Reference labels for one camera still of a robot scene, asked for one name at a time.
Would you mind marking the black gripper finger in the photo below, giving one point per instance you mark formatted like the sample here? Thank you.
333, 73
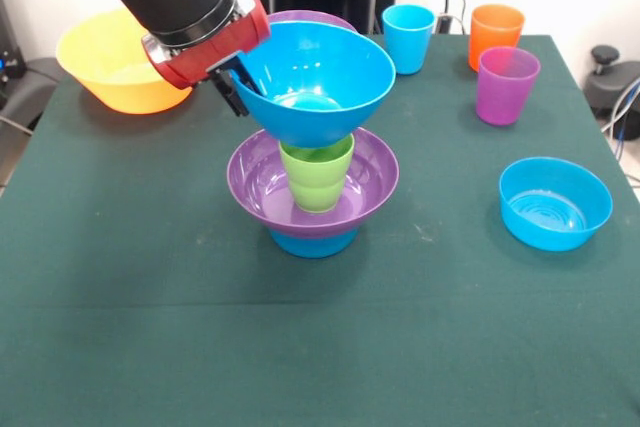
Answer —
247, 74
231, 94

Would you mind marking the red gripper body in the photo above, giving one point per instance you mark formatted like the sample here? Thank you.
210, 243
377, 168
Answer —
215, 52

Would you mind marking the large deep blue bowl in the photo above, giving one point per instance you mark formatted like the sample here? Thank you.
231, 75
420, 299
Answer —
320, 124

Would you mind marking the green cup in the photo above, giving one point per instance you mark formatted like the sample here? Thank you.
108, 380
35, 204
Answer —
315, 169
317, 198

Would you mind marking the purple bowl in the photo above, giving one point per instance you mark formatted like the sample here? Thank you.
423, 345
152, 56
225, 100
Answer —
310, 17
370, 182

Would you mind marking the small blue bowl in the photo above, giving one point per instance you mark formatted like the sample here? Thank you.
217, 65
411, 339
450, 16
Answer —
550, 217
312, 248

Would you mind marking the yellow bowl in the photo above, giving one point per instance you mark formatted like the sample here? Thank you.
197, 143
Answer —
100, 77

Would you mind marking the blue cup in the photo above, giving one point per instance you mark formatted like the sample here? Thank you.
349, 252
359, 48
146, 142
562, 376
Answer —
407, 34

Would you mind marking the black power strip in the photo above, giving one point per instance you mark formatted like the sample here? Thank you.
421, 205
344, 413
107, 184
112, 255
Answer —
444, 24

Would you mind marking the black electronic device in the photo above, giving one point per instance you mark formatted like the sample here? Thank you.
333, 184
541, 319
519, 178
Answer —
10, 37

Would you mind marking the dark green tablecloth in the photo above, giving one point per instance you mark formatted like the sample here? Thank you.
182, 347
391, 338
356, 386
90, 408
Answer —
320, 322

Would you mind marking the orange cup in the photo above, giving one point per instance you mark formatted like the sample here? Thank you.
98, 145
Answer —
495, 32

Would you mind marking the purple cup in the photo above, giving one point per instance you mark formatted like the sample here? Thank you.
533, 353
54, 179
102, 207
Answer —
505, 92

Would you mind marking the black knobbed equipment base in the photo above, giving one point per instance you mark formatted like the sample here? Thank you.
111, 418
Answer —
610, 87

